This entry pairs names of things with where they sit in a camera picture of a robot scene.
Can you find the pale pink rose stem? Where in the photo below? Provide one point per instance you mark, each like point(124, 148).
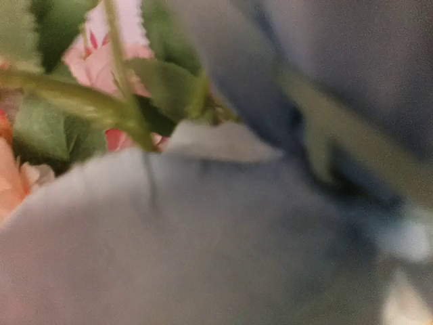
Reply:
point(18, 180)

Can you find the blue hydrangea flower bunch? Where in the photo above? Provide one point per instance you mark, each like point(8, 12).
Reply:
point(335, 230)

